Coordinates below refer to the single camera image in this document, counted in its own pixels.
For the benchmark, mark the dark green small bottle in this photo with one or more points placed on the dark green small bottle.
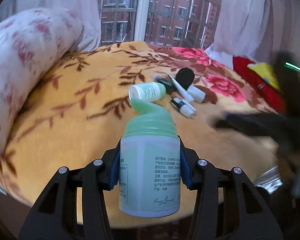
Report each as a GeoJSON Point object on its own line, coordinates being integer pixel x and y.
{"type": "Point", "coordinates": [170, 87]}

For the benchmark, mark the white charger plug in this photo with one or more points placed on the white charger plug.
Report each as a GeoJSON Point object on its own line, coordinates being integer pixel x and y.
{"type": "Point", "coordinates": [197, 94]}

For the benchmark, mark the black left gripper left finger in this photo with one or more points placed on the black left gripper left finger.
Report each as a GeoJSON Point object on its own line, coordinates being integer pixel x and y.
{"type": "Point", "coordinates": [72, 205]}

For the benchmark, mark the white squeeze tube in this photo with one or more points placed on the white squeeze tube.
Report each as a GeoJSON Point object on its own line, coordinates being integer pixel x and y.
{"type": "Point", "coordinates": [181, 90]}

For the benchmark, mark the sheer white right curtain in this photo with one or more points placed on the sheer white right curtain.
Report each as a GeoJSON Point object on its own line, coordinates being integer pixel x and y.
{"type": "Point", "coordinates": [255, 29]}

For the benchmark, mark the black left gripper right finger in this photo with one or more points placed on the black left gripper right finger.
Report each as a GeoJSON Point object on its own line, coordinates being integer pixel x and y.
{"type": "Point", "coordinates": [228, 205]}

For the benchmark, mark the yellow cartoon pillow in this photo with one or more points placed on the yellow cartoon pillow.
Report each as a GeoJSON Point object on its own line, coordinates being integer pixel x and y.
{"type": "Point", "coordinates": [265, 71]}

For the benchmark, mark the silver foil bag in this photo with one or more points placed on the silver foil bag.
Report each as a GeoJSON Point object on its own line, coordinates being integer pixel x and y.
{"type": "Point", "coordinates": [270, 180]}

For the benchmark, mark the white pink floral pillow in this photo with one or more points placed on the white pink floral pillow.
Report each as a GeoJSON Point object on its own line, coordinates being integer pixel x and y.
{"type": "Point", "coordinates": [31, 42]}

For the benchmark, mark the green cap lotion bottle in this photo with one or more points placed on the green cap lotion bottle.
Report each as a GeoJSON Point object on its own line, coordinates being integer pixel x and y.
{"type": "Point", "coordinates": [150, 92]}

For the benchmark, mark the pink white thin tube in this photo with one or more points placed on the pink white thin tube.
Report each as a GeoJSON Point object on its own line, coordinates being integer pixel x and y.
{"type": "Point", "coordinates": [176, 95]}

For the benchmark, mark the yellow floral fleece blanket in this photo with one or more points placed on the yellow floral fleece blanket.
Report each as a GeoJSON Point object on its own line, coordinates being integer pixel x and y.
{"type": "Point", "coordinates": [80, 109]}

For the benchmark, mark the green pump lotion bottle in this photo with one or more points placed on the green pump lotion bottle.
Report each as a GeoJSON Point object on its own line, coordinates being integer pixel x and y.
{"type": "Point", "coordinates": [149, 180]}

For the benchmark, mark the window with white frame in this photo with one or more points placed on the window with white frame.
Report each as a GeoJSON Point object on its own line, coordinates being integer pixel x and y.
{"type": "Point", "coordinates": [172, 23]}

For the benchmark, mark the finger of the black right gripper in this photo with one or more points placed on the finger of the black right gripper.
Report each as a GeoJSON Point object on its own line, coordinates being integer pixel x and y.
{"type": "Point", "coordinates": [254, 125]}

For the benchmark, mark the small blue white bottle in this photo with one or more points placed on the small blue white bottle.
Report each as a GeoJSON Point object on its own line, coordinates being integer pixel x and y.
{"type": "Point", "coordinates": [182, 108]}

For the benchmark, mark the red cloth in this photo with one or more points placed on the red cloth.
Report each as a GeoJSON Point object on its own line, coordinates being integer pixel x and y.
{"type": "Point", "coordinates": [272, 96]}

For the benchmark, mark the black sock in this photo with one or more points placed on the black sock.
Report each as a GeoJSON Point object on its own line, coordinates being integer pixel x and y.
{"type": "Point", "coordinates": [185, 77]}

